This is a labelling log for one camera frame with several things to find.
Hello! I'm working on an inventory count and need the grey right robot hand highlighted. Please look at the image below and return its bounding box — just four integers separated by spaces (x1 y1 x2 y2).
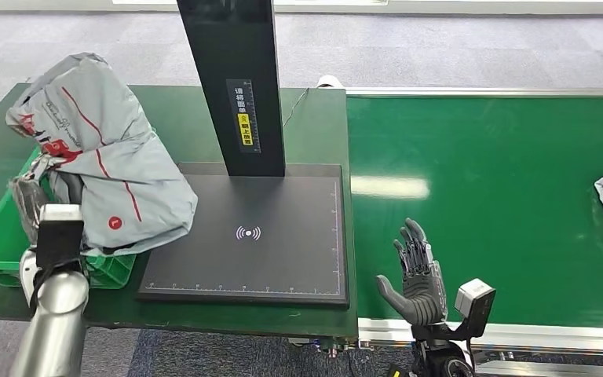
375 218 448 328

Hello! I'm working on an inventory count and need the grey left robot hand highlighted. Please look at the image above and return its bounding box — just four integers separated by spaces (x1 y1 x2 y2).
9 172 85 244

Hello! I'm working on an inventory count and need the grey plastic mailer package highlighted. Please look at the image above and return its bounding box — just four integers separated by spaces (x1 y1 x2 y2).
5 52 199 258

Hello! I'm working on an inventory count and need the green conveyor belt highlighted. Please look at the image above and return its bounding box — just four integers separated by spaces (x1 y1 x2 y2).
344 87 603 356

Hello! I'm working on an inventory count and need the black scanner machine with column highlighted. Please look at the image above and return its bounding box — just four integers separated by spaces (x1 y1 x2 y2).
137 0 350 309

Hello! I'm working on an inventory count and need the metal connector under table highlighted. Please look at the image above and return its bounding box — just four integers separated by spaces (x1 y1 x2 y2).
287 337 375 360

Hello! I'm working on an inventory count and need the dark green table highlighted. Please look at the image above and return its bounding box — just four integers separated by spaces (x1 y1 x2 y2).
0 82 359 339

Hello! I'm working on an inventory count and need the black and yellow column label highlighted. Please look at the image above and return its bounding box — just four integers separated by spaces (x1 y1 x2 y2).
225 78 262 155

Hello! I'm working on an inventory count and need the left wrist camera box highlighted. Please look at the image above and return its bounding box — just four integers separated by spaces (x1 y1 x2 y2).
35 203 85 272

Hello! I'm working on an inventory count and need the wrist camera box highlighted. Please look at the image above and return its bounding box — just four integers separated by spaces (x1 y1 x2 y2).
454 278 497 335
35 203 85 272

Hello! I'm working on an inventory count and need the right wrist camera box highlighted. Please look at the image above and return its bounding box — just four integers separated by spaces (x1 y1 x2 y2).
454 278 497 335

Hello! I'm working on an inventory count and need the thin black cable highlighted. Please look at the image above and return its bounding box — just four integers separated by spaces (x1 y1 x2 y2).
282 87 310 127

